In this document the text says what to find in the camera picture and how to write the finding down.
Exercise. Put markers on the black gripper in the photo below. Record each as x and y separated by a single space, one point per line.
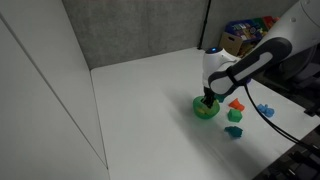
209 93

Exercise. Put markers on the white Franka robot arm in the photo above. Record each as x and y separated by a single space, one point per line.
260 56

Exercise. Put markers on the yellow block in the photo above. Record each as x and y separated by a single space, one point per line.
201 110

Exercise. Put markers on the green plastic bowl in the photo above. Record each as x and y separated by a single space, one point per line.
199 112

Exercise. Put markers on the orange block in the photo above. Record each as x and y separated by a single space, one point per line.
236 104

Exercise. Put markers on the teal block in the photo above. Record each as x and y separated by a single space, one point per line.
234 131

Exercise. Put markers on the light blue block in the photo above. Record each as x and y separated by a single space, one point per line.
266 110

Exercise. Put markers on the cardboard box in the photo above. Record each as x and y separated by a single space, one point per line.
230 42

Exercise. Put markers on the black vertical pole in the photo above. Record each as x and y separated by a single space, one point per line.
204 25

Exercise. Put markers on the colourful toy box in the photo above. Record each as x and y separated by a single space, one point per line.
248 28

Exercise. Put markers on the black clamp at table edge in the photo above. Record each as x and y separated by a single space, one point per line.
313 110

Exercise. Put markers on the black equipment under table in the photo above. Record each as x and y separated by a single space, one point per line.
296 161

